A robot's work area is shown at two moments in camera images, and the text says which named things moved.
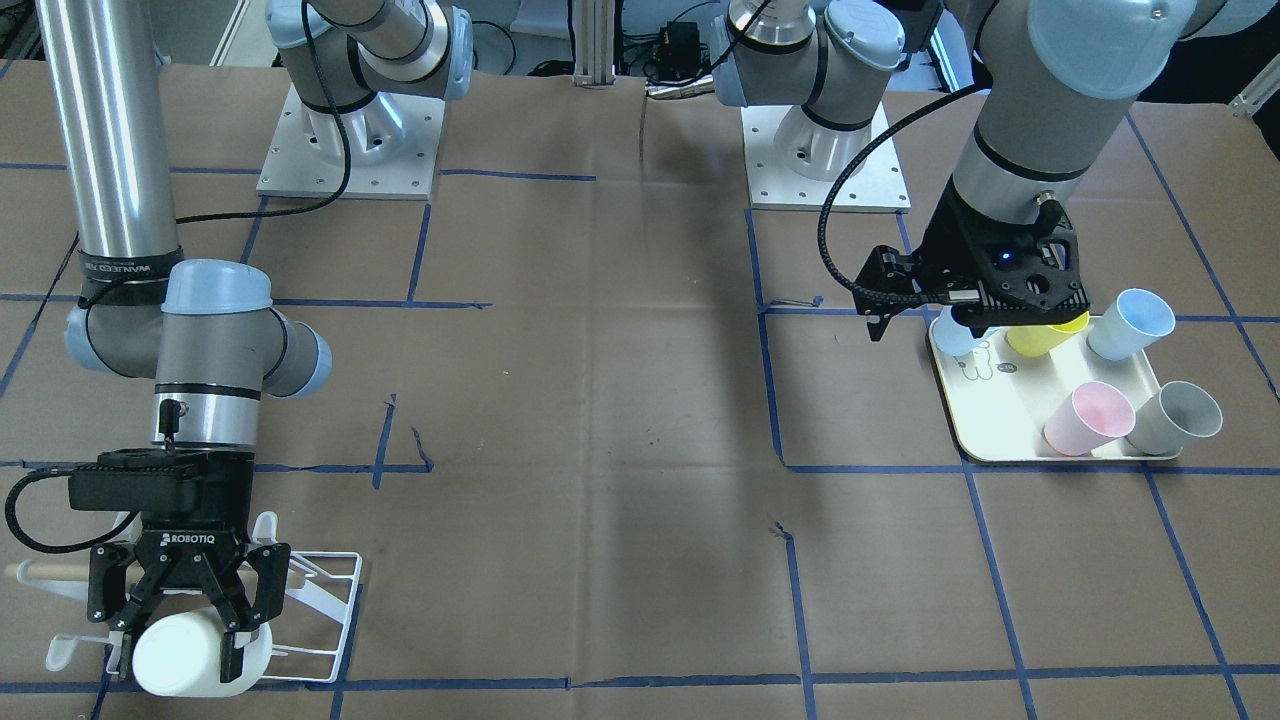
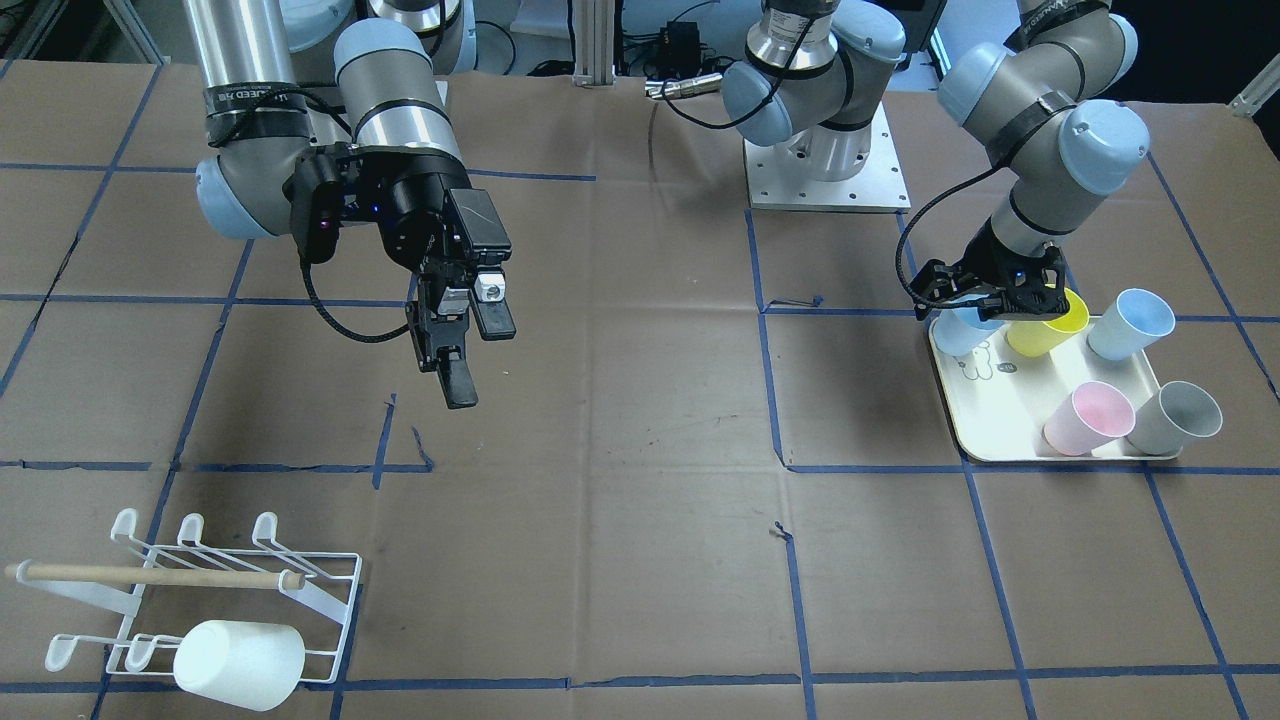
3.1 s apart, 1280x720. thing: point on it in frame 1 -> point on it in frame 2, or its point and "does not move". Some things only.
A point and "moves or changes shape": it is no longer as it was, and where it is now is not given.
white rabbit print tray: [1000, 401] does not move
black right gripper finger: [156, 576] -> [490, 306]
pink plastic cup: [1093, 416] does not move
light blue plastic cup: [1130, 325] does not move
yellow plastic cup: [1036, 340] does not move
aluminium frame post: [594, 44] does not move
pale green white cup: [178, 655] moves or changes shape
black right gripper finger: [241, 630] -> [438, 335]
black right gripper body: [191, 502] -> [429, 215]
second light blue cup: [954, 337] does not move
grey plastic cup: [1180, 409] does not move
